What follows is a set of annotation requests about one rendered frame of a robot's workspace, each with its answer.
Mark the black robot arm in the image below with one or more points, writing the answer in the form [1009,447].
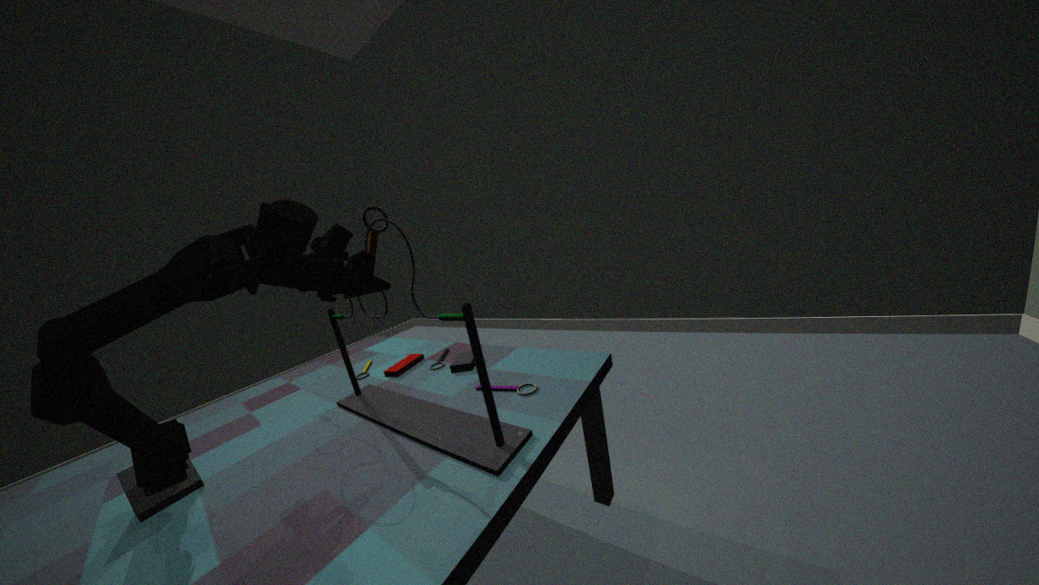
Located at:
[69,385]

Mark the purple bar with grey loop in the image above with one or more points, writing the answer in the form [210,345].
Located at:
[510,388]

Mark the orange-brown long handle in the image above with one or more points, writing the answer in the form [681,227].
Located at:
[373,233]

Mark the grey loop with yellow flat handle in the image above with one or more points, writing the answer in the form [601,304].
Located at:
[366,368]

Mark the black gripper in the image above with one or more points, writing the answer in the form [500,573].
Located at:
[330,277]

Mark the red rectangular block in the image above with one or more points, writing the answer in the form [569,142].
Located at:
[403,365]

